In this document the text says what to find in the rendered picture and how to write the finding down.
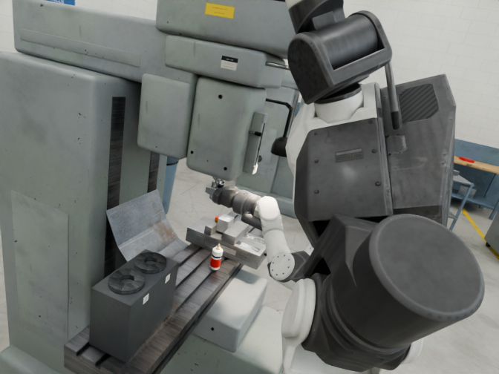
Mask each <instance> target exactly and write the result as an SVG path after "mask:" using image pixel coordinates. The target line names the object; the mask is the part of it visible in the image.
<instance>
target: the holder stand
mask: <svg viewBox="0 0 499 374"><path fill-rule="evenodd" d="M178 264H179V263H178V262H177V261H175V260H172V259H170V258H167V257H164V256H163V255H161V254H159V253H156V252H152V251H149V250H148V249H145V250H143V251H142V252H141V253H139V254H138V255H137V256H135V257H133V258H132V259H131V260H130V261H128V262H127V263H125V264H124V265H122V266H121V267H120V268H119V269H117V270H116V271H114V272H112V273H111V274H110V275H109V276H107V277H106V278H104V279H103V280H101V281H100V282H99V283H97V284H96V285H95V286H93V287H92V288H91V314H90V337H89V344H90V345H92V346H94V347H96V348H97V349H99V350H102V351H103V352H106V353H108V354H109V355H112V356H114V357H115V358H118V359H120V360H121V361H124V362H127V361H128V360H129V359H130V357H132V356H133V354H134V353H135V352H136V351H137V350H138V349H139V347H140V346H141V345H142V344H143V343H144V341H145V340H146V339H147V338H148V337H149V336H150V334H152V333H153V331H155V330H156V328H157V327H158V326H159V325H160V324H161V322H162V321H163V320H164V319H165V318H166V317H167V315H168V314H169V313H170V312H171V311H172V306H173V300H174V295H175V285H176V280H177V270H178Z"/></svg>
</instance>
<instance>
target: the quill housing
mask: <svg viewBox="0 0 499 374"><path fill-rule="evenodd" d="M266 96H267V92H266V90H265V88H255V87H252V86H249V85H242V84H239V83H235V82H229V81H226V80H222V79H216V78H212V77H209V76H201V77H200V78H199V79H198V81H197V85H196V91H195V102H194V108H193V113H192V124H191V130H190V135H189V146H188V151H187V158H186V165H187V167H188V168H190V169H191V170H193V171H197V172H200V173H202V174H206V175H209V176H212V177H216V178H218V179H221V180H225V181H232V180H234V179H235V178H237V177H239V176H241V175H242V174H244V173H246V172H243V167H244V161H245V156H246V152H247V146H248V142H249V138H250V133H249V130H250V131H251V127H252V120H253V116H254V113H255V112H258V111H259V112H262V113H263V110H264V104H265V100H266Z"/></svg>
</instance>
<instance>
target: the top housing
mask: <svg viewBox="0 0 499 374"><path fill-rule="evenodd" d="M155 24H156V27H157V29H158V30H159V31H162V32H166V33H173V34H177V35H181V36H188V37H192V38H196V39H203V40H207V41H211V42H218V43H223V44H227V45H234V46H238V47H245V48H249V49H253V50H261V51H264V52H266V53H269V54H271V55H274V56H277V57H278V58H281V59H286V60H287V50H288V46H289V43H290V40H291V39H292V38H293V37H294V36H295V34H296V33H295V31H294V28H293V23H292V21H291V18H290V14H289V11H288V9H287V4H286V1H285V0H157V12H156V22H155Z"/></svg>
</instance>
